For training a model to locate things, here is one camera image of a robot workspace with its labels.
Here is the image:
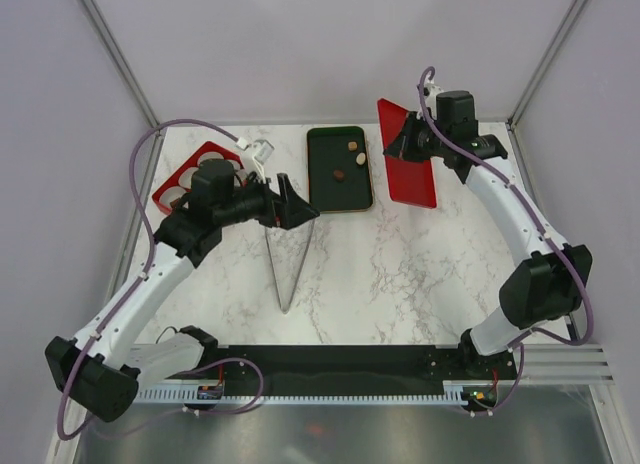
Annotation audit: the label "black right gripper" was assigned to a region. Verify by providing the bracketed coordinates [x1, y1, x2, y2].
[385, 112, 450, 164]

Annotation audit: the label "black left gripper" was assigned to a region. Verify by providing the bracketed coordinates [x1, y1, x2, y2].
[215, 170, 318, 231]

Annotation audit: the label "red box lid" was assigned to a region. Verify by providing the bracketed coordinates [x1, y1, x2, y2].
[377, 98, 437, 209]

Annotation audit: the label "metal tongs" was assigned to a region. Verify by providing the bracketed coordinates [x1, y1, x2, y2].
[264, 220, 315, 314]

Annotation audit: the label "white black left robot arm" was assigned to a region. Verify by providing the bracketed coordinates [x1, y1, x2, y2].
[45, 160, 319, 422]

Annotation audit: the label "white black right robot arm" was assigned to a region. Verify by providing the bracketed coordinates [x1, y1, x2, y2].
[377, 84, 593, 379]

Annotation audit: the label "red chocolate box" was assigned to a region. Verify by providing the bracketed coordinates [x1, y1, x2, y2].
[152, 141, 247, 215]

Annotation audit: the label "dark green tray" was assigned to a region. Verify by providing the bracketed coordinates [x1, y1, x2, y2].
[306, 126, 374, 214]

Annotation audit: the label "white paper cup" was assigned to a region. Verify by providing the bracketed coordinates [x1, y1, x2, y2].
[197, 151, 225, 166]
[159, 186, 186, 209]
[178, 167, 198, 190]

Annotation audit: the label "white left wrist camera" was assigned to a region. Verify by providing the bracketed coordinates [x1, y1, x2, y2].
[235, 138, 274, 182]

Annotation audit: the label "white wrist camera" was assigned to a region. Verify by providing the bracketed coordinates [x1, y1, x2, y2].
[235, 138, 274, 182]
[423, 82, 443, 98]

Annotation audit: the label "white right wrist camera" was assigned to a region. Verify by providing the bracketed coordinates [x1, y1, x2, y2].
[423, 82, 443, 98]

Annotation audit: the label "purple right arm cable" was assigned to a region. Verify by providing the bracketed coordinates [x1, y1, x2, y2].
[417, 66, 597, 415]

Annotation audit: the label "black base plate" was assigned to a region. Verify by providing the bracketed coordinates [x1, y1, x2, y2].
[196, 344, 516, 396]

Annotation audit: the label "white slotted cable duct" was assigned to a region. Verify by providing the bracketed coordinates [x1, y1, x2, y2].
[134, 381, 496, 406]

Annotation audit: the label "aluminium frame rail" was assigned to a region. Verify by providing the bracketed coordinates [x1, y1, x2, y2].
[520, 344, 613, 385]

